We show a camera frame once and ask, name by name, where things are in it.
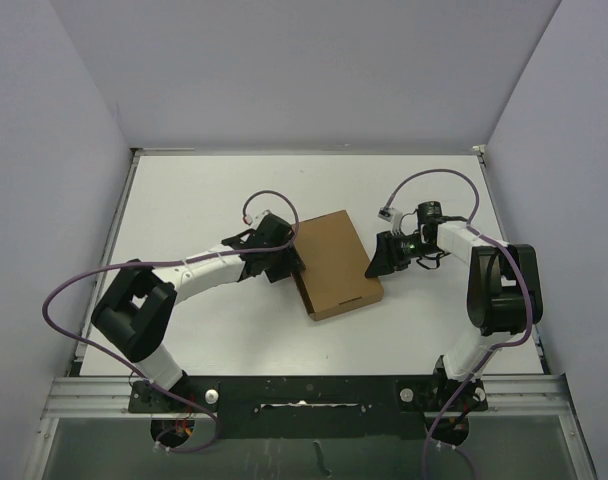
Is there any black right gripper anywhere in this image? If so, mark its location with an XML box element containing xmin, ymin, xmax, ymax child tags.
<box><xmin>366</xmin><ymin>230</ymin><xmax>436</xmax><ymax>279</ymax></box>

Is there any brown cardboard box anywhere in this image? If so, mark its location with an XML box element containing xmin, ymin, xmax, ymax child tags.
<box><xmin>293</xmin><ymin>210</ymin><xmax>384</xmax><ymax>321</ymax></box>

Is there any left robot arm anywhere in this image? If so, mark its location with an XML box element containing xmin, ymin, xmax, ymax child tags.
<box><xmin>91</xmin><ymin>211</ymin><xmax>304</xmax><ymax>411</ymax></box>

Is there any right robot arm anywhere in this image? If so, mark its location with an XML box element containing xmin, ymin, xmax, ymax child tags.
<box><xmin>365</xmin><ymin>201</ymin><xmax>543</xmax><ymax>409</ymax></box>

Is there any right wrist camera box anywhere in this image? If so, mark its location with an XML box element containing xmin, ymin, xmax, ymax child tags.
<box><xmin>378</xmin><ymin>206</ymin><xmax>404</xmax><ymax>234</ymax></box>

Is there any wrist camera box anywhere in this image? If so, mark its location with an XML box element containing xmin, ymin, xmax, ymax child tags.
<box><xmin>378</xmin><ymin>206</ymin><xmax>404</xmax><ymax>234</ymax></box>
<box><xmin>242</xmin><ymin>210</ymin><xmax>271</xmax><ymax>228</ymax></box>

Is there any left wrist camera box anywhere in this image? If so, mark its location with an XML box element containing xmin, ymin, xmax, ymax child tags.
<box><xmin>242</xmin><ymin>210</ymin><xmax>271</xmax><ymax>228</ymax></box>

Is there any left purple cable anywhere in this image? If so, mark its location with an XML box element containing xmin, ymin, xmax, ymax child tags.
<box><xmin>41</xmin><ymin>189</ymin><xmax>300</xmax><ymax>455</ymax></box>

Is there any purple cable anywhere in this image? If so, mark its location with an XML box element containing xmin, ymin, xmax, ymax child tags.
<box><xmin>41</xmin><ymin>189</ymin><xmax>300</xmax><ymax>455</ymax></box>
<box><xmin>383</xmin><ymin>169</ymin><xmax>533</xmax><ymax>480</ymax></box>

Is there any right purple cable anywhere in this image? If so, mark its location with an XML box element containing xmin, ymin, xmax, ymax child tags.
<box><xmin>383</xmin><ymin>169</ymin><xmax>533</xmax><ymax>480</ymax></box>

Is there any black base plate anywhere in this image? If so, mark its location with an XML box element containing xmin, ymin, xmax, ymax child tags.
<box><xmin>128</xmin><ymin>373</ymin><xmax>488</xmax><ymax>442</ymax></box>

